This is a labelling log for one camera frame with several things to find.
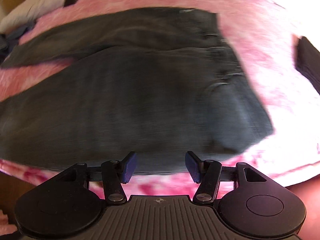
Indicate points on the blue denim jeans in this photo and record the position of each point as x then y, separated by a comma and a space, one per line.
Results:
125, 92

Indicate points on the pink floral blanket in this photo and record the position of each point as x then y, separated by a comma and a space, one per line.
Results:
275, 55

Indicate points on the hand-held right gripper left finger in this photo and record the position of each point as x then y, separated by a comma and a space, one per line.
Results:
128, 167

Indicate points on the pile of mixed clothes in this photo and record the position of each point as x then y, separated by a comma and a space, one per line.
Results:
15, 36

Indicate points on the lilac striped quilt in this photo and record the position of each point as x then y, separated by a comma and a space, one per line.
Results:
37, 7

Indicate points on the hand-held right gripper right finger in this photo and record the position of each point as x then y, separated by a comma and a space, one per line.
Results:
193, 166

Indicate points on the dark folded cloth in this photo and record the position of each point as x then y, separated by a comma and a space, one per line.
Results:
310, 60

